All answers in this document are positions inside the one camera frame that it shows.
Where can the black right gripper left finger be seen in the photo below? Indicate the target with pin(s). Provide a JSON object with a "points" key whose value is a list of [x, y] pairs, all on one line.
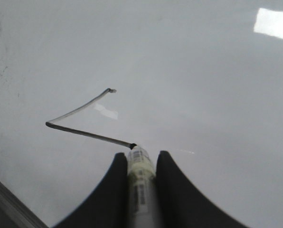
{"points": [[106, 206]]}

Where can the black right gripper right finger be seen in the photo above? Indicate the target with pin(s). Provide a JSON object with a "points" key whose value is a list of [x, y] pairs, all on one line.
{"points": [[182, 204]]}

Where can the white whiteboard marker pen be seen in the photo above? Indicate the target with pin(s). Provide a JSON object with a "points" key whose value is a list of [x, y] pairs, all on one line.
{"points": [[143, 210]]}

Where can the white whiteboard surface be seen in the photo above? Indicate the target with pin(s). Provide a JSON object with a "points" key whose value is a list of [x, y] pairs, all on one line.
{"points": [[202, 79]]}

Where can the aluminium whiteboard tray rail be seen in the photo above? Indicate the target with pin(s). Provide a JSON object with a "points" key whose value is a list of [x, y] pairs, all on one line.
{"points": [[17, 212]]}

